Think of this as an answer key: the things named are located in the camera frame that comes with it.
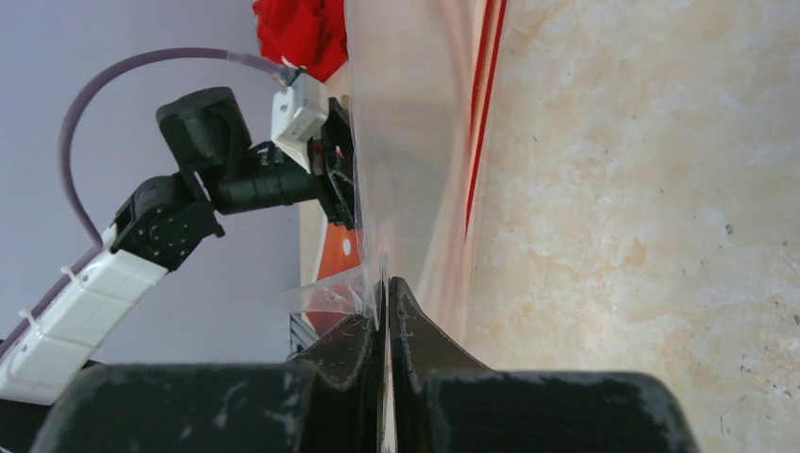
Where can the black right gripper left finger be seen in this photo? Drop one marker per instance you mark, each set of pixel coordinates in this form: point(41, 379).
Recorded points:
point(328, 398)

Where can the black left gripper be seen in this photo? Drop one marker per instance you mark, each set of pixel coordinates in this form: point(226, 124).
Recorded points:
point(331, 161)

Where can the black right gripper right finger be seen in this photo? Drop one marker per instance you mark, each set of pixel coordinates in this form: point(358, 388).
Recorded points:
point(445, 400)

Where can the clear plastic frame sheet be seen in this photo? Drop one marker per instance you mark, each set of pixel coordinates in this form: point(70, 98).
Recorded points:
point(408, 87)

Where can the sunset landscape photo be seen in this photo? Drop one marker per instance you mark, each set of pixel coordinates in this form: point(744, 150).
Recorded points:
point(336, 287)

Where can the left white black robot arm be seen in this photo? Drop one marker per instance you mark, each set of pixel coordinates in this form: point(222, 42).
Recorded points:
point(220, 172)

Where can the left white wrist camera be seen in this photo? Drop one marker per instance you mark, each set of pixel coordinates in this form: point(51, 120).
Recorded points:
point(298, 112)

